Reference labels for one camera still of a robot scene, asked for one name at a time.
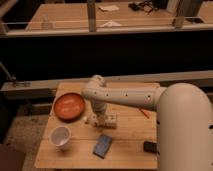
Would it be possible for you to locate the clear plastic bottle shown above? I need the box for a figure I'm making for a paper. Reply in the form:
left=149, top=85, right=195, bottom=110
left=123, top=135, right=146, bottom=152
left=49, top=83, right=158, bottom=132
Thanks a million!
left=83, top=114, right=117, bottom=128

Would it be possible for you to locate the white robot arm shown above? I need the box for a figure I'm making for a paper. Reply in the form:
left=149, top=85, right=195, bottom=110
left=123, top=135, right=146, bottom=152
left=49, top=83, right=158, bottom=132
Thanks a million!
left=82, top=75, right=213, bottom=171

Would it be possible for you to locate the blue sponge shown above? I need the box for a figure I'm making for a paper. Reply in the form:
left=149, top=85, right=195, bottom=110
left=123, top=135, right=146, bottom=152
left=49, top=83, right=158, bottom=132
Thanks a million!
left=93, top=134, right=112, bottom=159

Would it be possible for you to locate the small wooden table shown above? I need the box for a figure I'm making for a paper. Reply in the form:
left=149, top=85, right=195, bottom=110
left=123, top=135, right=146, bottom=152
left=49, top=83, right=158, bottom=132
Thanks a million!
left=34, top=81, right=162, bottom=170

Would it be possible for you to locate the white paper cup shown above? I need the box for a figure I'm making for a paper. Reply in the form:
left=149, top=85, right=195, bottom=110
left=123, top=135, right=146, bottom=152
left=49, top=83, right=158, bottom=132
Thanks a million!
left=49, top=126, right=71, bottom=150

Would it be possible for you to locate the orange marker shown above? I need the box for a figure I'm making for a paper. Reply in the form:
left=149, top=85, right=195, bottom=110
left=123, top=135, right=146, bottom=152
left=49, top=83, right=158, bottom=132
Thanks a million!
left=139, top=109, right=150, bottom=119

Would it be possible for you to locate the crumpled white paper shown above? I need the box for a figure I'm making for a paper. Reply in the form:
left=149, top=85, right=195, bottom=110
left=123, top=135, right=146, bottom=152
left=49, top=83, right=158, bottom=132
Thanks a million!
left=100, top=20, right=122, bottom=27

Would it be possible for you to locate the clear plastic cup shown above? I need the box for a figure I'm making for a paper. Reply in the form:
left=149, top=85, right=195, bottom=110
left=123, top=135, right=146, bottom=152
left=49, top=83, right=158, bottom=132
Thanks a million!
left=41, top=19, right=53, bottom=30

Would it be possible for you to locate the white paper sheet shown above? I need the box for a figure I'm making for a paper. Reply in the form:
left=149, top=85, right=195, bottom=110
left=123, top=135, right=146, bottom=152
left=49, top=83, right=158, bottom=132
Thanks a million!
left=98, top=5, right=119, bottom=12

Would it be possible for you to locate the large background wooden table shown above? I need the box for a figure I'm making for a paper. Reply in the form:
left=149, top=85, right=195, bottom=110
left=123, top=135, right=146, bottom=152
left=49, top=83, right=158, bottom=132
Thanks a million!
left=26, top=1, right=213, bottom=30

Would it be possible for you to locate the metal post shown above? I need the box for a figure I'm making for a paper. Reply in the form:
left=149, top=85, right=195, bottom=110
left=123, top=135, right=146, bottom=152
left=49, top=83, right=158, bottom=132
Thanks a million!
left=87, top=0, right=96, bottom=32

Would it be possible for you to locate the black cables pile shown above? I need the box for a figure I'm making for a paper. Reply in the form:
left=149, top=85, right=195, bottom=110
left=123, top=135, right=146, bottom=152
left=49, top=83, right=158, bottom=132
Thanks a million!
left=127, top=0, right=161, bottom=14

